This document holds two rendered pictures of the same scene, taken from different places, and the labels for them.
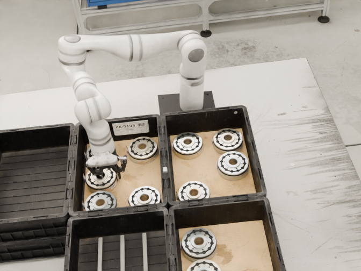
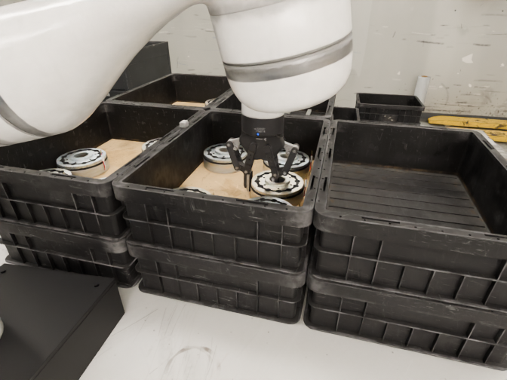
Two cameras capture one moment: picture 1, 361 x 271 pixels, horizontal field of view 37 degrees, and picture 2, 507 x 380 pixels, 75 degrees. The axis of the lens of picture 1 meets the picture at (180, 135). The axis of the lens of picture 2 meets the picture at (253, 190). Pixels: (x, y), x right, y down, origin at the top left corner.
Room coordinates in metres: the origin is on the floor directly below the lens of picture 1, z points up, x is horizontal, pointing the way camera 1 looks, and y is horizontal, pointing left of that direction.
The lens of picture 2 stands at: (1.71, 0.38, 1.16)
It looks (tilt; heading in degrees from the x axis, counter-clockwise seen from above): 30 degrees down; 195
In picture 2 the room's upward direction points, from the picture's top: straight up
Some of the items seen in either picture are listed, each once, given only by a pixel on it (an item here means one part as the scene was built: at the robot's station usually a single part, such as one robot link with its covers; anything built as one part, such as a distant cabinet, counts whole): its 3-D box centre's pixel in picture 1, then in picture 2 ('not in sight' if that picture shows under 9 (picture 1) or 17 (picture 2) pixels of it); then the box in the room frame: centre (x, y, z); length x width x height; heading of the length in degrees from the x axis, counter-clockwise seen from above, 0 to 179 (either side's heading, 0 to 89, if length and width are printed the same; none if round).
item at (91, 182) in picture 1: (100, 176); (277, 182); (1.16, 0.28, 0.86); 0.10 x 0.10 x 0.01
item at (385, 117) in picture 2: not in sight; (382, 131); (-0.63, 0.66, 0.37); 0.40 x 0.30 x 0.45; 92
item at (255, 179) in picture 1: (210, 163); (110, 158); (1.16, -0.09, 0.87); 0.40 x 0.30 x 0.11; 1
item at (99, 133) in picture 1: (92, 120); not in sight; (1.15, 0.26, 1.12); 0.09 x 0.07 x 0.15; 106
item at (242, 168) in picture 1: (232, 163); (81, 157); (1.16, -0.17, 0.86); 0.10 x 0.10 x 0.01
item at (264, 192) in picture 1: (210, 153); (105, 136); (1.16, -0.09, 0.92); 0.40 x 0.30 x 0.02; 1
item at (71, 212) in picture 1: (118, 163); (243, 150); (1.16, 0.21, 0.92); 0.40 x 0.30 x 0.02; 1
